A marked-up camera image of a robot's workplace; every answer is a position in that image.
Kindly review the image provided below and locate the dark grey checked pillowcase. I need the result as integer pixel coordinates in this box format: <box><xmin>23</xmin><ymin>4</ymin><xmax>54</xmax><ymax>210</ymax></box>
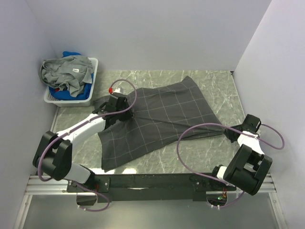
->
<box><xmin>91</xmin><ymin>76</ymin><xmax>224</xmax><ymax>173</ymax></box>

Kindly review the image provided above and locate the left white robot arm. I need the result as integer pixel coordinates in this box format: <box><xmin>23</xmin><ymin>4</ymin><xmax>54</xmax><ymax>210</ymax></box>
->
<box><xmin>32</xmin><ymin>93</ymin><xmax>133</xmax><ymax>192</ymax></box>

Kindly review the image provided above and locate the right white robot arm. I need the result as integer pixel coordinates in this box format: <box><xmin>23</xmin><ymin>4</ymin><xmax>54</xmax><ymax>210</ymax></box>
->
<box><xmin>209</xmin><ymin>114</ymin><xmax>273</xmax><ymax>196</ymax></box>

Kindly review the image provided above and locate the blue cloth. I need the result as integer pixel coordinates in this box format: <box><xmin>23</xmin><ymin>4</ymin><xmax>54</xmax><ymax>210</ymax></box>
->
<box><xmin>48</xmin><ymin>51</ymin><xmax>94</xmax><ymax>101</ymax></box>

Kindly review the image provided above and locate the grey crumpled cloth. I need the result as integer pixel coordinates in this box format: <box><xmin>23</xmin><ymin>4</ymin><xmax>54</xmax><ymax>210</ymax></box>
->
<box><xmin>39</xmin><ymin>55</ymin><xmax>94</xmax><ymax>97</ymax></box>

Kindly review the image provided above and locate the white laundry basket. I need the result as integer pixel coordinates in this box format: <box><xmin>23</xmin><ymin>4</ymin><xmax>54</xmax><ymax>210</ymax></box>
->
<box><xmin>44</xmin><ymin>57</ymin><xmax>98</xmax><ymax>107</ymax></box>

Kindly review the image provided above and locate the black base beam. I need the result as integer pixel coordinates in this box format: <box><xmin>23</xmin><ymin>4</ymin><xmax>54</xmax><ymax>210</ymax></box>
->
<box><xmin>66</xmin><ymin>173</ymin><xmax>236</xmax><ymax>206</ymax></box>

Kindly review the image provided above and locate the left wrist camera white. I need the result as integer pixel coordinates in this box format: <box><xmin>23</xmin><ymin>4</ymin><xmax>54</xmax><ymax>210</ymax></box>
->
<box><xmin>108</xmin><ymin>87</ymin><xmax>123</xmax><ymax>94</ymax></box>

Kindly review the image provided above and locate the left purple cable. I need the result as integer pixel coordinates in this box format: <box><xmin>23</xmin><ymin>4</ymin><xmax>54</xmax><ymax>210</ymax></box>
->
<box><xmin>37</xmin><ymin>79</ymin><xmax>137</xmax><ymax>212</ymax></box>

